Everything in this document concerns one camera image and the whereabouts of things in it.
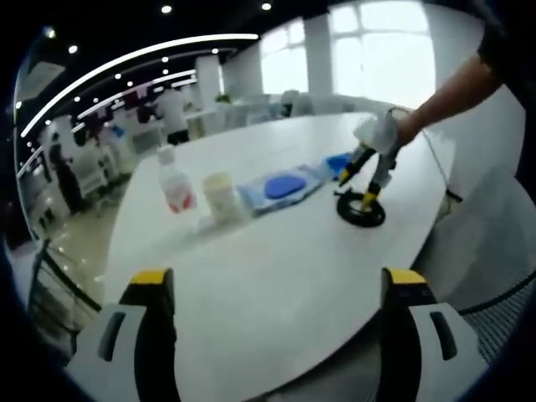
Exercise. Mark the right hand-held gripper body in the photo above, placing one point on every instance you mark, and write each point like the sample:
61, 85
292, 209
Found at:
383, 134

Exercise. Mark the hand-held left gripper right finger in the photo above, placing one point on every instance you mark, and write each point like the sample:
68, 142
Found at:
419, 356

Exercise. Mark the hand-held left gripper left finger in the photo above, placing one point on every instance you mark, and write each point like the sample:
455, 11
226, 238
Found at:
125, 356

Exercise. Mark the light blue wet wipes packet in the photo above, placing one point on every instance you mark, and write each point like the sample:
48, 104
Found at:
259, 201

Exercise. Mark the white paper cup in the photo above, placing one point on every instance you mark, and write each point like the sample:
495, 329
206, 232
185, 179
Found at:
222, 197

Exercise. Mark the clear bottle with red label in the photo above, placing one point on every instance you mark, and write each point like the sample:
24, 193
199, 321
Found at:
178, 188

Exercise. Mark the white tabletop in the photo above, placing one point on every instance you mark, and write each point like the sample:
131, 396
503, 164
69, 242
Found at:
272, 259

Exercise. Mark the large window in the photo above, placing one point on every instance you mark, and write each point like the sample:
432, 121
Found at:
385, 54

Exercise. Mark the white mesh office chair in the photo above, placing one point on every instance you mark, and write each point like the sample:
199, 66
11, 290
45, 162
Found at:
481, 251

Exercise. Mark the narrow window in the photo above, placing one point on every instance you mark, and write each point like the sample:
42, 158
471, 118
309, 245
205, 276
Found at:
285, 58

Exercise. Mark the small green plant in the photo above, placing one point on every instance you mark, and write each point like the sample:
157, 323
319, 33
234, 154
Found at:
223, 98

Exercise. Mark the curved ceiling light strip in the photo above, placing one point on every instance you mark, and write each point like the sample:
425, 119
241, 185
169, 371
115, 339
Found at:
125, 58

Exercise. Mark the ceiling air vent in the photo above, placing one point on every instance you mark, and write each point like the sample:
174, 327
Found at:
46, 73

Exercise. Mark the black metal frame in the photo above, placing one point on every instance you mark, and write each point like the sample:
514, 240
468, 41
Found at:
63, 272

